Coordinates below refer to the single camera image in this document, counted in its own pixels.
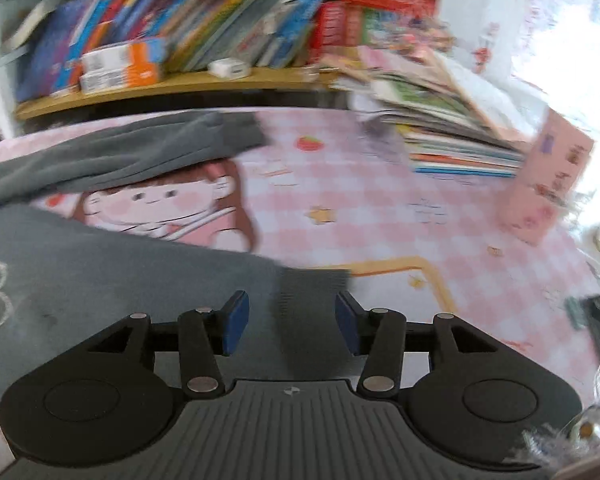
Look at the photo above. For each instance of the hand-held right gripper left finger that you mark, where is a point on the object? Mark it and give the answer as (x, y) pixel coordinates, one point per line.
(236, 317)

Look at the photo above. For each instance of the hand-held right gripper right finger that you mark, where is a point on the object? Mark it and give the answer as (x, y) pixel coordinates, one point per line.
(346, 321)

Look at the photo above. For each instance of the grey sweatshirt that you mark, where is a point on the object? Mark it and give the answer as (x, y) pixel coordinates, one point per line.
(130, 270)

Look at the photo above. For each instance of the pink cartoon desk mat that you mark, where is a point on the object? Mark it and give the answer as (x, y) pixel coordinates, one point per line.
(380, 210)

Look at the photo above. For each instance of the pile of magazines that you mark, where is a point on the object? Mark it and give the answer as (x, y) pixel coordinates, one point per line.
(440, 125)

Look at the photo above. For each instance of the curved wooden shelf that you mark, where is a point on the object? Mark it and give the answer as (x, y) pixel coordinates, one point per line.
(190, 87)

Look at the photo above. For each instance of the white charger plug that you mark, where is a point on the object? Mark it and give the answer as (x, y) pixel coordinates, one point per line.
(229, 68)

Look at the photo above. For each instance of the pink printed box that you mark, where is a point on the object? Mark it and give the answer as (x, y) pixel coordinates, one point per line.
(550, 175)

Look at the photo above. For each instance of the fluffy grey charm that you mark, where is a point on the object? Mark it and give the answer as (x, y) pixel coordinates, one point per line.
(575, 435)

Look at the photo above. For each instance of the orange and white box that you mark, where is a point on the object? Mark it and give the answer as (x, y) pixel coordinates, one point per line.
(125, 79)
(130, 55)

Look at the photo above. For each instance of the row of colourful books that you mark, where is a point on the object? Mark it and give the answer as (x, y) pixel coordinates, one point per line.
(205, 25)

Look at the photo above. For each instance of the red books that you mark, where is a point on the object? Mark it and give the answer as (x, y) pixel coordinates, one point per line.
(380, 15)

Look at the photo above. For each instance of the white shelving unit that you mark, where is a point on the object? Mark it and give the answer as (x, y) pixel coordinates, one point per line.
(0, 85)

